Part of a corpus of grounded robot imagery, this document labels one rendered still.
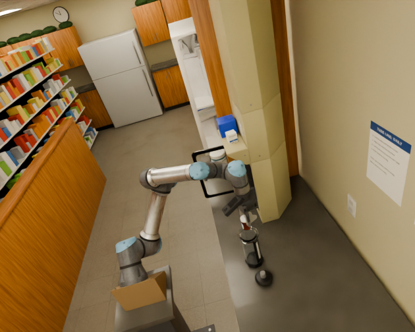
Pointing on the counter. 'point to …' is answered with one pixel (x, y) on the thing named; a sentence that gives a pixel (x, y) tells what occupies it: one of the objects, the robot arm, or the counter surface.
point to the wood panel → (211, 62)
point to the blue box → (224, 124)
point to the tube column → (246, 51)
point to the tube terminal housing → (267, 156)
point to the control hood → (236, 149)
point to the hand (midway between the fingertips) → (245, 222)
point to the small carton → (231, 136)
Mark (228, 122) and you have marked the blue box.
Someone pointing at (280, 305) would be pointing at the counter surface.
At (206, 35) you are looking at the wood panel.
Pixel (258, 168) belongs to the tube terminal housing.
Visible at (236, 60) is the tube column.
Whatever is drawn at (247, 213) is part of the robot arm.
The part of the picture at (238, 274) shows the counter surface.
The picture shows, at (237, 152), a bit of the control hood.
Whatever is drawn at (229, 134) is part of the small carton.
